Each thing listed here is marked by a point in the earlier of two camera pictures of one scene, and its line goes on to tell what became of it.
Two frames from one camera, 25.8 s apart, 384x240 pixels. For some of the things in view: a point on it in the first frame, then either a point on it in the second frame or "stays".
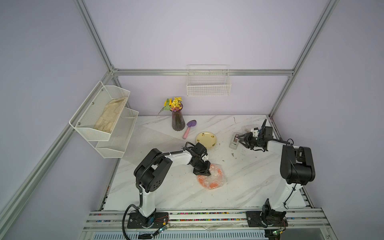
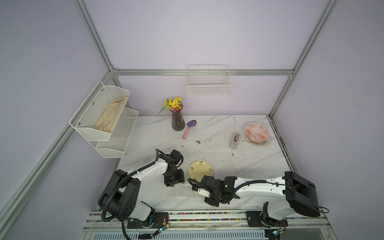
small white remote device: [234, 141] stays
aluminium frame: [14, 203] stays
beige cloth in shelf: [110, 114] stays
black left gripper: [205, 172] → [180, 179]
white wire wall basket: [208, 80] stays
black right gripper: [245, 138] → [211, 203]
